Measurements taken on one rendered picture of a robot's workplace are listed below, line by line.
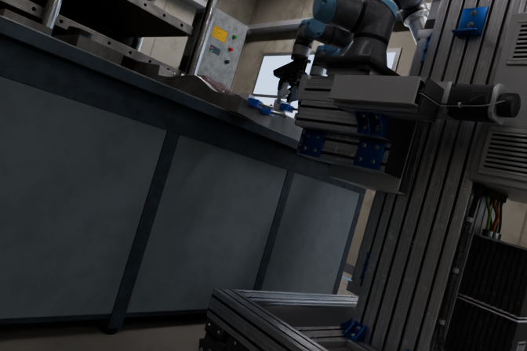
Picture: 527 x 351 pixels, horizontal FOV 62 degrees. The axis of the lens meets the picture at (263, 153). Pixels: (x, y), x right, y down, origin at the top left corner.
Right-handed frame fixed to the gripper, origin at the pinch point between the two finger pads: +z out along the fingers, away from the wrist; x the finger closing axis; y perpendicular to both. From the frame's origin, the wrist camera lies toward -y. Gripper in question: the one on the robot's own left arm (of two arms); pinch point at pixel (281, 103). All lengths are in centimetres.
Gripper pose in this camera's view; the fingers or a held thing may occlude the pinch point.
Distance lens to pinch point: 183.5
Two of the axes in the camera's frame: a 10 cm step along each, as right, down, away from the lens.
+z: -2.8, 9.6, -0.1
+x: 6.5, 2.0, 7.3
